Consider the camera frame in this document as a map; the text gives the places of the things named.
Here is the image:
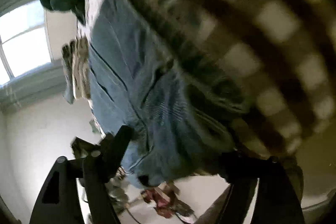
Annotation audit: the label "floral bed blanket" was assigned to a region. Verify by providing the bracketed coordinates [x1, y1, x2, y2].
[79, 0, 335, 154]

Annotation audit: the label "blue denim jeans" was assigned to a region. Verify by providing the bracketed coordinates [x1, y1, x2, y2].
[89, 0, 243, 188]

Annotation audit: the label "stack of folded pants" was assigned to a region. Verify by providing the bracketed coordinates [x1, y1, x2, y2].
[62, 36, 91, 104]

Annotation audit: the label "window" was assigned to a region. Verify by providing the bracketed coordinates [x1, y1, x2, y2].
[1, 0, 52, 85]

